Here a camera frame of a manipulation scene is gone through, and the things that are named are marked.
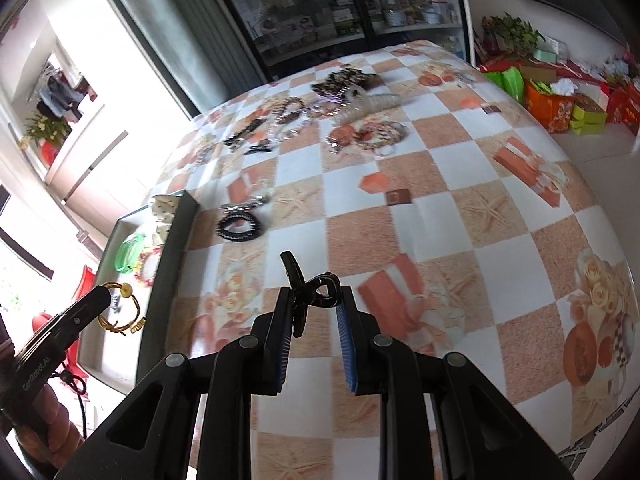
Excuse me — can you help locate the black claw hair clip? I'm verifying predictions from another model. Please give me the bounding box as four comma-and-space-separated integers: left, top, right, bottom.
280, 252, 343, 338

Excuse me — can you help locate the yellow cord hair tie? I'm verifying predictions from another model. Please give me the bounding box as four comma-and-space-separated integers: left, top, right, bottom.
98, 282, 148, 336

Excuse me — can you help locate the pink yellow beaded bracelet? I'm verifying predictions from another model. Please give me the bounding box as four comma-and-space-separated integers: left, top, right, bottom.
133, 248, 164, 288

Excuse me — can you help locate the green plastic bangle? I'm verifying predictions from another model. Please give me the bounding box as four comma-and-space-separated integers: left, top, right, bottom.
114, 233, 145, 273

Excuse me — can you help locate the white polka dot scrunchie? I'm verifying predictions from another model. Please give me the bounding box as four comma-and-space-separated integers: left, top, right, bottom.
151, 194, 180, 245

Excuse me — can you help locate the checkered floral tablecloth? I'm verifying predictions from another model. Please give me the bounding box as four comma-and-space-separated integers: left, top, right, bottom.
157, 40, 639, 479

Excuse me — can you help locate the grey shallow tray box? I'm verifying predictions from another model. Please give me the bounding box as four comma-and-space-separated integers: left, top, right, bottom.
78, 191, 198, 394

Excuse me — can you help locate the small black hair clip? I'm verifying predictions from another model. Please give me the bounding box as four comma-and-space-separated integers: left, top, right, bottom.
244, 139, 274, 155

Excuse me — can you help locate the black bow hair clip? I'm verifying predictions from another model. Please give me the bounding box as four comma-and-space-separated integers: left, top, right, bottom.
224, 118, 266, 151

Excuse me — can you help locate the beige claw hair clip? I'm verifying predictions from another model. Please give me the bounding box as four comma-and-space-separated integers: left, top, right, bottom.
333, 86, 401, 126

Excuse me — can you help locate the yellow flower plant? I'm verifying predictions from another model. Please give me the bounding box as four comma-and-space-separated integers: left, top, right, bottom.
18, 112, 68, 151

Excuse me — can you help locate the dark glass display cabinet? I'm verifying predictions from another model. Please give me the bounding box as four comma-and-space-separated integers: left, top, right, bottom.
222, 0, 472, 80

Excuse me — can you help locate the potted green plant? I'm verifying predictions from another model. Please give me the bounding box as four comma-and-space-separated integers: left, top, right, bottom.
483, 13, 544, 58

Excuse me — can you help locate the black spiral hair tie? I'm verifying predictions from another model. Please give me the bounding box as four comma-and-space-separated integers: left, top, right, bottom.
214, 210, 266, 242

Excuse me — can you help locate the brown beaded bracelet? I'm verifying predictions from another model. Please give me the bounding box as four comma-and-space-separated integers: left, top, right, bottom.
273, 96, 307, 126

